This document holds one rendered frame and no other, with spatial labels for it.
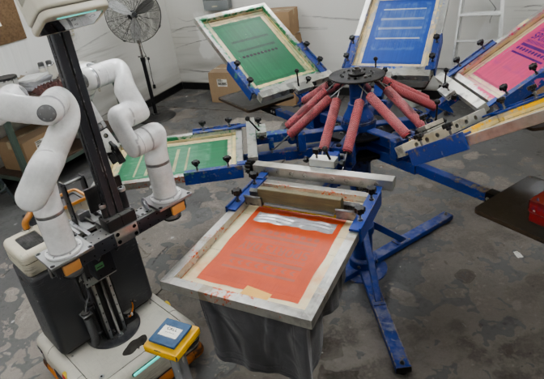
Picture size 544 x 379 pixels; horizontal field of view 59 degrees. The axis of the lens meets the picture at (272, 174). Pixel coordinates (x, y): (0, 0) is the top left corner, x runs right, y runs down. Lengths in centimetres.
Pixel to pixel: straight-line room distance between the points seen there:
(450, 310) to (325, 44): 408
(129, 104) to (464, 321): 212
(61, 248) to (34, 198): 25
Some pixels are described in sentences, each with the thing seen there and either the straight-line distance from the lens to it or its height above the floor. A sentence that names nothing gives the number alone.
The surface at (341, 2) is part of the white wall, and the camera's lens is 610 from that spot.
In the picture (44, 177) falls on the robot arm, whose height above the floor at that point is 147.
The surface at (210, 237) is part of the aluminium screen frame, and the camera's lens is 195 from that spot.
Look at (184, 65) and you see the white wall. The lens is 743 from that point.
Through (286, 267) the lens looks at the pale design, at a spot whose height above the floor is 96.
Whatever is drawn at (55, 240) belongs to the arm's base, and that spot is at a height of 121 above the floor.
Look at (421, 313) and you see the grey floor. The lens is 299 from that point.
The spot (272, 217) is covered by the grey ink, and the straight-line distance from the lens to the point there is 205.
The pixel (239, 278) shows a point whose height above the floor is 96.
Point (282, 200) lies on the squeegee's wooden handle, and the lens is 205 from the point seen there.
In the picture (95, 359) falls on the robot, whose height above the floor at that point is 28.
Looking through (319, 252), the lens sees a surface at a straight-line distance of 184.
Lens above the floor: 206
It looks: 27 degrees down
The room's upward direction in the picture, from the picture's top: 7 degrees counter-clockwise
